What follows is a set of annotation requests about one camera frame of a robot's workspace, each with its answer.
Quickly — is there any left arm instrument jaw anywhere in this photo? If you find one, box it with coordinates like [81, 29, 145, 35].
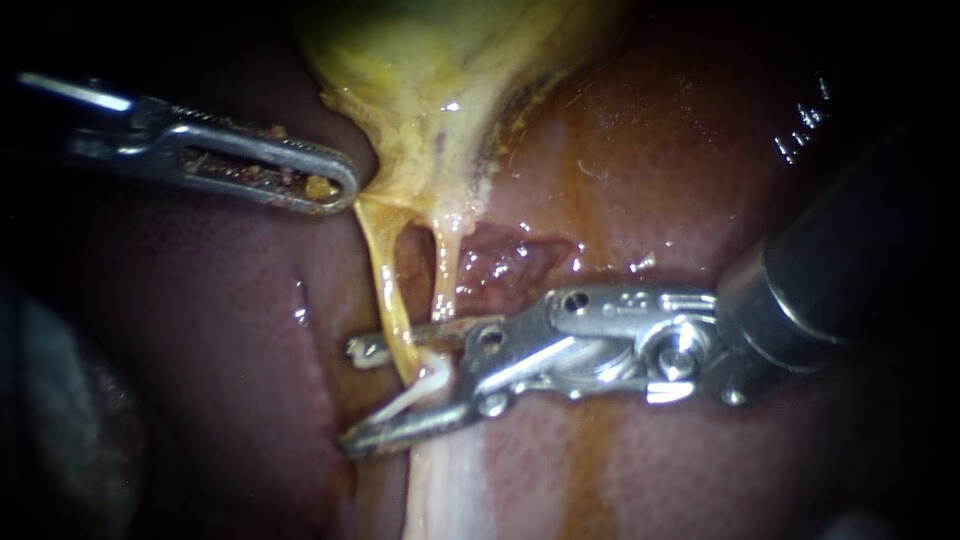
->
[142, 104, 361, 218]

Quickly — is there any right arm instrument jaw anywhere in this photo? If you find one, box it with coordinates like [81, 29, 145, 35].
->
[336, 400, 483, 461]
[345, 317, 483, 371]

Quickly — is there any left arm instrument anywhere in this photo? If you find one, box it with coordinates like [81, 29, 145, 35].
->
[14, 71, 180, 164]

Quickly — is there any right arm instrument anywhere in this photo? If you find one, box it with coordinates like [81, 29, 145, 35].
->
[457, 238, 820, 419]

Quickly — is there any white clip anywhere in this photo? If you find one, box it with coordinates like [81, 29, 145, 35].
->
[367, 350, 457, 427]

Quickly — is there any thin tube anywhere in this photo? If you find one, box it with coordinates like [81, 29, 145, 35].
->
[430, 217, 465, 322]
[353, 196, 425, 385]

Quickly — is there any pale fatty tissue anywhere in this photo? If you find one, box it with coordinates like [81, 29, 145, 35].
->
[403, 425, 500, 540]

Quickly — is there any gallbladder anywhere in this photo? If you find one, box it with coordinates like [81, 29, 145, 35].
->
[294, 0, 628, 235]

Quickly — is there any dark red liver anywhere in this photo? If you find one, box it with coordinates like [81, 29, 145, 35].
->
[14, 11, 939, 540]

